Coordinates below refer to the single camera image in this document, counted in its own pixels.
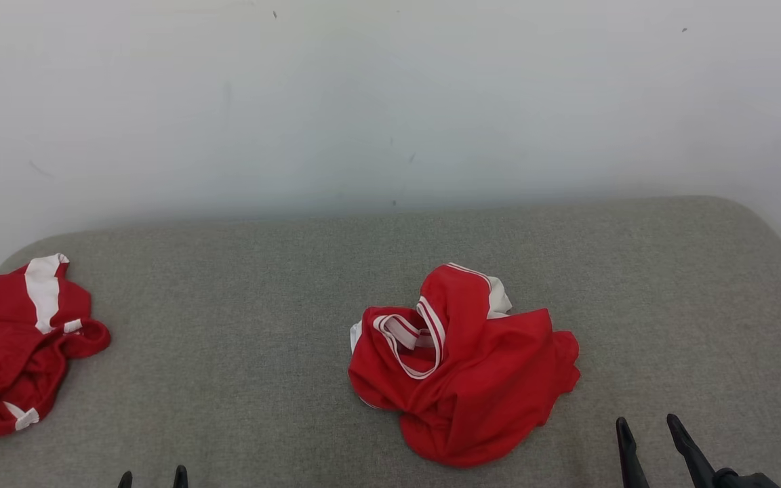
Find red jersey striped white trim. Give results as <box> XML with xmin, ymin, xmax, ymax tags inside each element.
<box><xmin>348</xmin><ymin>262</ymin><xmax>582</xmax><ymax>468</ymax></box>

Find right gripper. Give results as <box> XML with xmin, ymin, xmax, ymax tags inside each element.
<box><xmin>615</xmin><ymin>413</ymin><xmax>781</xmax><ymax>488</ymax></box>

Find grey fabric sofa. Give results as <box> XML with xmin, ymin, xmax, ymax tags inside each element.
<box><xmin>0</xmin><ymin>195</ymin><xmax>781</xmax><ymax>488</ymax></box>

